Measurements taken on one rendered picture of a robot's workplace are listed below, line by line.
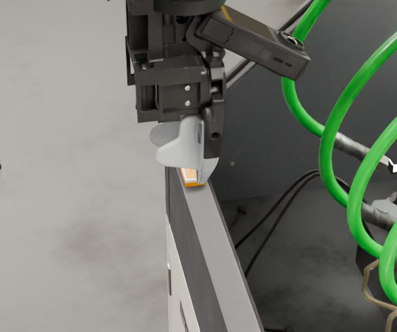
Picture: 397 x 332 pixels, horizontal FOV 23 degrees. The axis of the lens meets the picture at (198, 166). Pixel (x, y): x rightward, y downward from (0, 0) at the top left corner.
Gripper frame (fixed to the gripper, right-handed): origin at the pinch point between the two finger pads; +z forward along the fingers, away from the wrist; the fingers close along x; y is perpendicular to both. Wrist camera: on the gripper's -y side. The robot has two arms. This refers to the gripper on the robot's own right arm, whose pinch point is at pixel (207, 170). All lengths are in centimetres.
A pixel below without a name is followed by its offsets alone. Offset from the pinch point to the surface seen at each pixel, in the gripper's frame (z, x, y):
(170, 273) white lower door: 51, -43, -3
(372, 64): -8.1, -3.5, -17.5
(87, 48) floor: 120, -255, -7
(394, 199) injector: 15.9, -11.6, -25.8
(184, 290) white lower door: 44, -30, -3
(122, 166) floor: 120, -174, -9
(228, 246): 25.3, -17.7, -6.6
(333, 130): -0.8, -3.4, -14.0
